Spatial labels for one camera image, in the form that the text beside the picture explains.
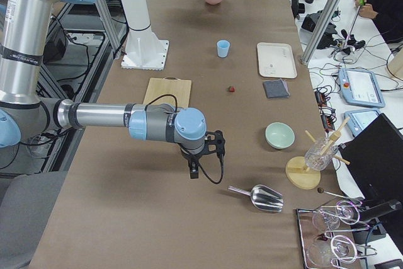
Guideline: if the black framed tray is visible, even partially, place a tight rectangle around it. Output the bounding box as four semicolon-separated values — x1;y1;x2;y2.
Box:
295;207;403;269

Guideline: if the teach pendant tablet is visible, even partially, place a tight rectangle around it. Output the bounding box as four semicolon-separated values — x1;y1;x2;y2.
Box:
343;108;381;137
338;68;385;108

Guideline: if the bamboo cutting board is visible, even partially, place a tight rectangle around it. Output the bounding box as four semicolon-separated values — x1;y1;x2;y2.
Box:
143;77;192;108

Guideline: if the steel ice scoop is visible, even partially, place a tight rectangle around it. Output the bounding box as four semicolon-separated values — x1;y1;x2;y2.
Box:
227;185;284;213

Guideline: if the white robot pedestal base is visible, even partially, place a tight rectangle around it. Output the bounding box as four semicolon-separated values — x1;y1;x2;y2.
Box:
121;0;169;71

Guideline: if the light blue plastic cup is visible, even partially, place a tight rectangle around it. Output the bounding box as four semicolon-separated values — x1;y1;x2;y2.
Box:
217;40;230;58

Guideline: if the aluminium frame post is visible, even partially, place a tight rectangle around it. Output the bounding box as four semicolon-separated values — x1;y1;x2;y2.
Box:
300;0;340;66

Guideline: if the red strawberry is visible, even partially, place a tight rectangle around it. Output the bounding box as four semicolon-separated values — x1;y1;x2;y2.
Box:
228;86;236;93

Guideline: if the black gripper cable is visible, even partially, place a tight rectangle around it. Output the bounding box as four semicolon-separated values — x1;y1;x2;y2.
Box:
147;93;225;185

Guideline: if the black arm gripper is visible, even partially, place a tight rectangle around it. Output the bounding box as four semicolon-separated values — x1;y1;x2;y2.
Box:
180;130;225;179

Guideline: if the wooden cup stand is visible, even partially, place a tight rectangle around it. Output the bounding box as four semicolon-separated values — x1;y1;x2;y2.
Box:
285;117;350;190

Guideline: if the mint green bowl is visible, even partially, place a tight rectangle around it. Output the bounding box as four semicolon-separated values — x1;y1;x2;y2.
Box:
265;122;295;149

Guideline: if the crystal glass on stand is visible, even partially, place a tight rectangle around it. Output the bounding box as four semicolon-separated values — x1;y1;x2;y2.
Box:
304;137;338;171

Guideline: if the cream rabbit tray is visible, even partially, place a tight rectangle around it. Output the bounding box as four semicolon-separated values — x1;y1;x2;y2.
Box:
257;42;297;79

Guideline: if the grey folded cloth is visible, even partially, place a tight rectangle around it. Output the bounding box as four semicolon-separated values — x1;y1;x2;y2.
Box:
263;79;290;98

